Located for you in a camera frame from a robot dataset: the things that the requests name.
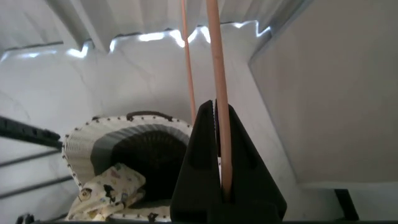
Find white laundry basket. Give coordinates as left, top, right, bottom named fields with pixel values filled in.
left=61, top=111, right=193, bottom=222

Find pink clothes hanger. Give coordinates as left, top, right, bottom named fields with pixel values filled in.
left=181, top=0, right=233, bottom=200

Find black clothes rack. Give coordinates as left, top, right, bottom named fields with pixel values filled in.
left=0, top=114, right=75, bottom=224

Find cream printed garment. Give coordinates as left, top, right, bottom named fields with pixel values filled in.
left=65, top=162, right=147, bottom=222

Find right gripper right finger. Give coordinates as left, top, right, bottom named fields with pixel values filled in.
left=211, top=103, right=287, bottom=222

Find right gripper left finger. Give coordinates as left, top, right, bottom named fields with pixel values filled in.
left=170, top=100, right=224, bottom=222

